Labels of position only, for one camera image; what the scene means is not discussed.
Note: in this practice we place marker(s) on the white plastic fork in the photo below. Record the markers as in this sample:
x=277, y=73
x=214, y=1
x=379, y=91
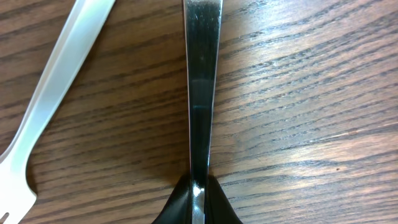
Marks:
x=77, y=37

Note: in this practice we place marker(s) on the metal fork dark handle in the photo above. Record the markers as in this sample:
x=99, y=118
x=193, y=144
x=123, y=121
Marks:
x=202, y=35

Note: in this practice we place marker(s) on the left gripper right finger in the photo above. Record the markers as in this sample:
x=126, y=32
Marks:
x=218, y=209

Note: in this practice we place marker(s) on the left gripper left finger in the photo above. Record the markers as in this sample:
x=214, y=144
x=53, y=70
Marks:
x=175, y=210

